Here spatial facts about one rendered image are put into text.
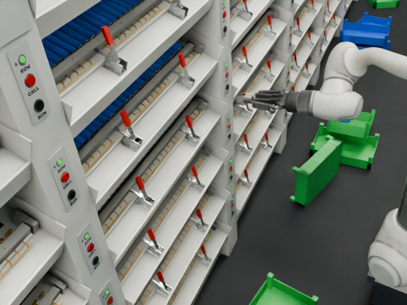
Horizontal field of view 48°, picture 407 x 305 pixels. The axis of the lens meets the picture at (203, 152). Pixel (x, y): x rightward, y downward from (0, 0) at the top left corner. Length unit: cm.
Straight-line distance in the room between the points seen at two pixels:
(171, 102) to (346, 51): 71
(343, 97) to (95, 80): 92
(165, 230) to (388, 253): 63
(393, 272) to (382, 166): 106
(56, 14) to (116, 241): 55
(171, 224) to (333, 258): 83
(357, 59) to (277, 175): 87
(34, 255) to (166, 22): 57
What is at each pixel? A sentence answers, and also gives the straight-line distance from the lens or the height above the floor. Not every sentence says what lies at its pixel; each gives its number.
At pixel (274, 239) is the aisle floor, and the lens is 198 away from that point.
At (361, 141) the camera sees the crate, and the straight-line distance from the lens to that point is 250.
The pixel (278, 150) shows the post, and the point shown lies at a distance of 237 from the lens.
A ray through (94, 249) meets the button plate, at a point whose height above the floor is 82.
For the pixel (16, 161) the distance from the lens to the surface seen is 75.
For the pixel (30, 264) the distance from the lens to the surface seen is 85.
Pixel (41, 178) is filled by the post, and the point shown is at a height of 106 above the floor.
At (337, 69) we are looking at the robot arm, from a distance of 161.
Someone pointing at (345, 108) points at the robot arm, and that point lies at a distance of 156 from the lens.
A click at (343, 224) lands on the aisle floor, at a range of 208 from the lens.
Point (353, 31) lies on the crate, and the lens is 345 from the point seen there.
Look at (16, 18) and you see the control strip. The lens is 68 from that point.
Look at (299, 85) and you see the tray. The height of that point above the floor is 16.
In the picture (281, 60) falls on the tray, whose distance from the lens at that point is 208.
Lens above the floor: 154
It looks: 40 degrees down
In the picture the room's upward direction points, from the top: 5 degrees counter-clockwise
